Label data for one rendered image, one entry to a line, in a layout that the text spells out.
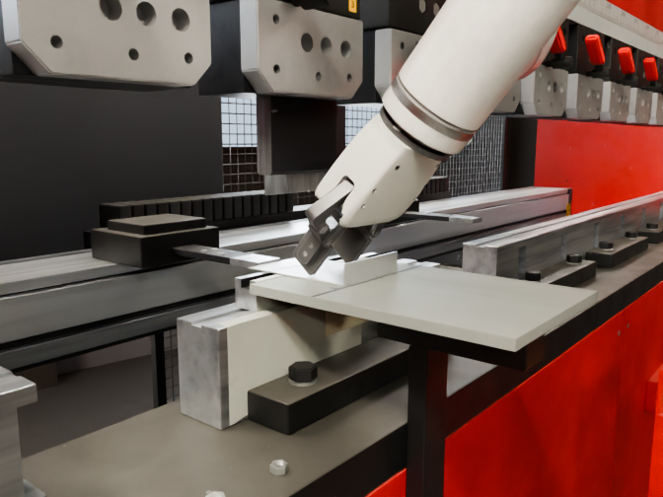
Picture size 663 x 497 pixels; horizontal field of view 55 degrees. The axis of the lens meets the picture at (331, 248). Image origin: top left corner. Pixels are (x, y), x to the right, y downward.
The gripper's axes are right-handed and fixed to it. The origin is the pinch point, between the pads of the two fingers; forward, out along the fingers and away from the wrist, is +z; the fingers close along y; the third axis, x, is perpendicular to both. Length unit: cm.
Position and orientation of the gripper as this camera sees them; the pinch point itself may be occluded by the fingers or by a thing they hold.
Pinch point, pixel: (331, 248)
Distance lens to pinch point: 63.9
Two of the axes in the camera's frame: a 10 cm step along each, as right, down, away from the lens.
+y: -6.3, 1.3, -7.6
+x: 5.9, 7.2, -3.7
